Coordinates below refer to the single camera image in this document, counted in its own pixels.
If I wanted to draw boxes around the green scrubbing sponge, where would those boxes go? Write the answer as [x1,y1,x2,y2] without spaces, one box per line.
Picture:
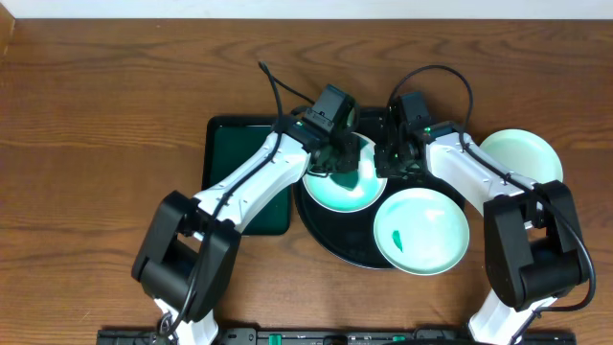
[330,171,360,191]

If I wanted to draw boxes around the white plate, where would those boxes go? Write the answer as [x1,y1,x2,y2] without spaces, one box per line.
[303,133,387,213]

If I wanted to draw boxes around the green plate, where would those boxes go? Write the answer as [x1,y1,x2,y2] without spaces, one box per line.
[373,188,469,276]
[480,129,563,183]

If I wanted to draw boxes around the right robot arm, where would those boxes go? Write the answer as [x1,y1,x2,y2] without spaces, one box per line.
[374,123,596,344]

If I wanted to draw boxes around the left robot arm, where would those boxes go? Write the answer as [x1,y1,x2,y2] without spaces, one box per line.
[131,118,359,344]

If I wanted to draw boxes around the black round tray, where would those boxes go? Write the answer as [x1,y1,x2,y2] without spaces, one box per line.
[290,106,465,271]

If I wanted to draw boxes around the black rectangular tray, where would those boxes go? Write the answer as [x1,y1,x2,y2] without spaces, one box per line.
[201,115,292,236]

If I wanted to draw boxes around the green plate bottom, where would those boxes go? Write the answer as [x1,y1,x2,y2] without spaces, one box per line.
[373,188,469,276]

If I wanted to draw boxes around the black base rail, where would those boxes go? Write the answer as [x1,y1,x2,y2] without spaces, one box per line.
[95,326,579,345]

